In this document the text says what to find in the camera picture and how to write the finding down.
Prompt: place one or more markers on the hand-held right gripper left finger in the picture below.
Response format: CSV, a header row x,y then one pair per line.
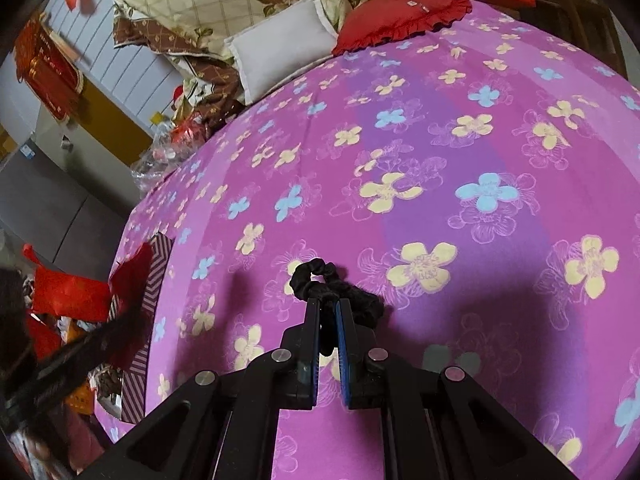
x,y
314,360

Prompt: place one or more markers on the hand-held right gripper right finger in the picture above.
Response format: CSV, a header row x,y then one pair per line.
x,y
342,360

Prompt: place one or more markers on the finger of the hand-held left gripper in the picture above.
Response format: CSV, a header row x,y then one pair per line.
x,y
75,355

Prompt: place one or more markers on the black scrunchie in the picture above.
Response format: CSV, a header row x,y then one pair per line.
x,y
350,292

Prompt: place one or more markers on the red paper bag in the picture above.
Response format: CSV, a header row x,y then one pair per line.
x,y
70,292

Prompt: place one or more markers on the pink floral bedsheet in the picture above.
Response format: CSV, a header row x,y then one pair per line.
x,y
425,160

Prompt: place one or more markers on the pile of clear plastic bags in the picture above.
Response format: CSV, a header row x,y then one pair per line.
x,y
160,155

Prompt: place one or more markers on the brown patterned blanket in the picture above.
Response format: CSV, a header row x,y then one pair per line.
x,y
200,70

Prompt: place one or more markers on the white pillow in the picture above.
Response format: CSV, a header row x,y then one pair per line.
x,y
280,50

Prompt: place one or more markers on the red frilled pillow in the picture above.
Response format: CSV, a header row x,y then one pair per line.
x,y
400,20

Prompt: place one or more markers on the red fringed wall hanging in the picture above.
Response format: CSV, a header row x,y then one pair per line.
x,y
47,67

